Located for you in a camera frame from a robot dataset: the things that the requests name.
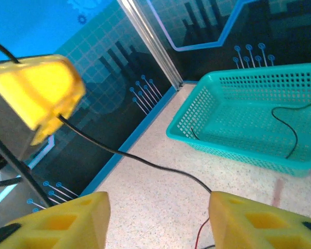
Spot thin black cable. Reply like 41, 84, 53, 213
0, 38, 213, 195
190, 100, 311, 159

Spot left gripper black wire loop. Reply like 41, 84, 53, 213
0, 128, 54, 208

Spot aluminium frame post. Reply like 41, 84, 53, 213
117, 0, 184, 91

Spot teal plastic basket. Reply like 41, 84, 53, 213
165, 62, 311, 178

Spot black wires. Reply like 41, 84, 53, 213
195, 217, 211, 249

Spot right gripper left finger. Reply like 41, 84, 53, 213
0, 191, 111, 249

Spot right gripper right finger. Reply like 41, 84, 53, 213
208, 191, 311, 249

